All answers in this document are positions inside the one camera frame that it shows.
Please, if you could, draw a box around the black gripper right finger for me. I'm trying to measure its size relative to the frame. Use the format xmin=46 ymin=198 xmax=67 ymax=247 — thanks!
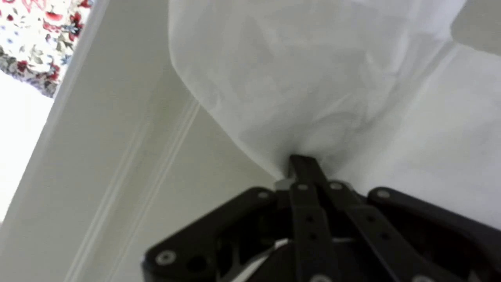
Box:
xmin=307 ymin=153 xmax=501 ymax=282

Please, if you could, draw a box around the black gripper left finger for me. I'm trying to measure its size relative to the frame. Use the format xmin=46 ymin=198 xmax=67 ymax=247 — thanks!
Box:
xmin=143 ymin=153 xmax=335 ymax=282

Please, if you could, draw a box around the white cloth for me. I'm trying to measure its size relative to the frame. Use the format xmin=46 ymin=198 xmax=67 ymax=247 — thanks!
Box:
xmin=168 ymin=0 xmax=501 ymax=231

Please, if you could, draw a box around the floral window curtain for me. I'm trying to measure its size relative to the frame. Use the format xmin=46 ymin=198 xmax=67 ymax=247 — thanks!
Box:
xmin=0 ymin=0 xmax=94 ymax=98

